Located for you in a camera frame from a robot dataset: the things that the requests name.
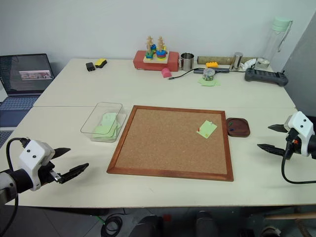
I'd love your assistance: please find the green sticky note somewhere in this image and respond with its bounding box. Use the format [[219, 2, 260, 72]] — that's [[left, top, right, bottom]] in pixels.
[[196, 119, 218, 138]]

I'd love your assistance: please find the dark grey usb hub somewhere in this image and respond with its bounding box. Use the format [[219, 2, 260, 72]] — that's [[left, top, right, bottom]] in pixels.
[[193, 68, 231, 75]]

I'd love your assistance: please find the open laptop computer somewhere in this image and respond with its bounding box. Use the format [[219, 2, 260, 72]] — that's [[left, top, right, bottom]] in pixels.
[[0, 53, 55, 129]]

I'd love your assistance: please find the black usb cable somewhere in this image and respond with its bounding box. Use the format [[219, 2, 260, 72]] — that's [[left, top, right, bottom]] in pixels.
[[167, 68, 206, 80]]

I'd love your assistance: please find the coiled black floor cable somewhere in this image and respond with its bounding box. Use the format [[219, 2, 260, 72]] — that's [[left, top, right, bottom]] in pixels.
[[99, 213, 123, 237]]

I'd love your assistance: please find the dark wooden tray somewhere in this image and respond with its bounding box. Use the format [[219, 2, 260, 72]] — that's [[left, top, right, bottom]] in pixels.
[[226, 117, 251, 137]]

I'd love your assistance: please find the shiny metal cylinder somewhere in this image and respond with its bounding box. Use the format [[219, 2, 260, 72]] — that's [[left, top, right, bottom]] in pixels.
[[230, 51, 244, 71]]

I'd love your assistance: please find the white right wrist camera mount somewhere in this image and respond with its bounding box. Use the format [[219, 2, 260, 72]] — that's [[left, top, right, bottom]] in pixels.
[[283, 111, 316, 158]]

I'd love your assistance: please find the dark rounded shape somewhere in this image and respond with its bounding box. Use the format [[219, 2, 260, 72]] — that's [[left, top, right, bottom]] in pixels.
[[196, 210, 221, 237], [129, 214, 164, 237]]

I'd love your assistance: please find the grey partition panel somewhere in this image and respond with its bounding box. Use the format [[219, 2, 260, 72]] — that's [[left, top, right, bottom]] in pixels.
[[281, 14, 316, 124]]

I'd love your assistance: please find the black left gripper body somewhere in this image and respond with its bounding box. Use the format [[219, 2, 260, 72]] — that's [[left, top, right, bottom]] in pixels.
[[38, 149, 62, 186]]

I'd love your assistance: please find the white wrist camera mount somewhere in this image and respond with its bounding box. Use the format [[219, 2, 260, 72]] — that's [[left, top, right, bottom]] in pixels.
[[283, 111, 316, 158], [19, 139, 56, 192]]

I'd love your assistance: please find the stainless steel mug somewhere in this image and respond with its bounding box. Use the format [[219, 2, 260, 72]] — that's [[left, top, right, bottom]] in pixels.
[[180, 52, 196, 71]]

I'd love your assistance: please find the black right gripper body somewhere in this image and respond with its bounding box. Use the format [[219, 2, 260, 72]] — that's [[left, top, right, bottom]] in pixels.
[[283, 122, 304, 156]]

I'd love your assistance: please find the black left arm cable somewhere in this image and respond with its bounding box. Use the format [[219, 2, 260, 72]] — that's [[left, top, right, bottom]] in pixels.
[[5, 138, 28, 237]]

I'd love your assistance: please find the clear plastic container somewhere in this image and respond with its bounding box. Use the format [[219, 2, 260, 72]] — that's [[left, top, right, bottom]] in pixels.
[[80, 102, 123, 143]]

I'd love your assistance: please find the white crumpled cloth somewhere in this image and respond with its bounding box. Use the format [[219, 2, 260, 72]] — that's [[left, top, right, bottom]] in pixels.
[[240, 58, 258, 71]]

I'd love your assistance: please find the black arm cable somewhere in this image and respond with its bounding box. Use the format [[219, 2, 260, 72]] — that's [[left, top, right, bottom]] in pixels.
[[5, 138, 28, 237], [281, 128, 316, 185]]

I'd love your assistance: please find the small jar of pins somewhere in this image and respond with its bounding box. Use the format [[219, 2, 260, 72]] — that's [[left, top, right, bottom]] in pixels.
[[202, 68, 215, 82]]

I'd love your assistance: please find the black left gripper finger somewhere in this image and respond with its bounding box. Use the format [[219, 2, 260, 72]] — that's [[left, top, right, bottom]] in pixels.
[[53, 147, 72, 159], [59, 162, 90, 184]]

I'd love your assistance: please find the wooden stacking ring toy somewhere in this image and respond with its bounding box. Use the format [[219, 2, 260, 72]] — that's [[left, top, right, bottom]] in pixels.
[[143, 35, 170, 65]]

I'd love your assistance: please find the wood-framed cork board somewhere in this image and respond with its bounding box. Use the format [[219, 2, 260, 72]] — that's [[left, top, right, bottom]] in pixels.
[[106, 105, 235, 183]]

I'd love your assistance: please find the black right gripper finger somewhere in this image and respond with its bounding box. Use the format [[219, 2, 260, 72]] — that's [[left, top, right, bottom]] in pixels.
[[268, 123, 288, 134], [257, 143, 287, 157]]

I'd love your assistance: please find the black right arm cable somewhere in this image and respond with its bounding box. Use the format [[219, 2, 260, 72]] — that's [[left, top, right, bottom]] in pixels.
[[281, 128, 316, 185]]

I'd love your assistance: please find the yellow black eraser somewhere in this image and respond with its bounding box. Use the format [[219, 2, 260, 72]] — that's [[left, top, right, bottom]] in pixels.
[[94, 58, 109, 69]]

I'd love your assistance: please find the large green paper note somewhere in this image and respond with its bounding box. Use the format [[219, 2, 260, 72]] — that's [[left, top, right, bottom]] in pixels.
[[91, 124, 117, 139]]

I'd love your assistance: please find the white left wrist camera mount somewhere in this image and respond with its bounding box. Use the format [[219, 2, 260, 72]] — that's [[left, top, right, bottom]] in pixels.
[[19, 139, 56, 192]]

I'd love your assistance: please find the black game controller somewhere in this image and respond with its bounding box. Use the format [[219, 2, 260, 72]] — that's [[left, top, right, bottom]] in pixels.
[[244, 67, 289, 87]]

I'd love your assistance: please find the red rectangular box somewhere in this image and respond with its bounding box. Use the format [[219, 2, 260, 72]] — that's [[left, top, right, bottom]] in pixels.
[[133, 50, 180, 73]]

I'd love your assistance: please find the clear bottle green lid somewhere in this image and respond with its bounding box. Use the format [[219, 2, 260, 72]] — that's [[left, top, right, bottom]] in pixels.
[[265, 16, 294, 73]]

